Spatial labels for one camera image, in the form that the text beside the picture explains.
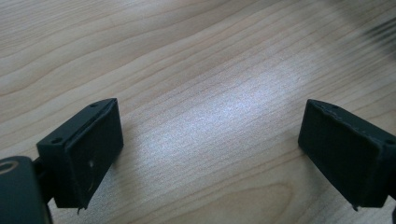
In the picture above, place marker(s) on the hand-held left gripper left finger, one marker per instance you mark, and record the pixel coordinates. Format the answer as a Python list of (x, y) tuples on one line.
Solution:
[(84, 149)]

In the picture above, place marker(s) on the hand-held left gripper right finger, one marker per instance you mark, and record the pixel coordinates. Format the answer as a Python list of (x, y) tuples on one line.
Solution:
[(345, 152)]

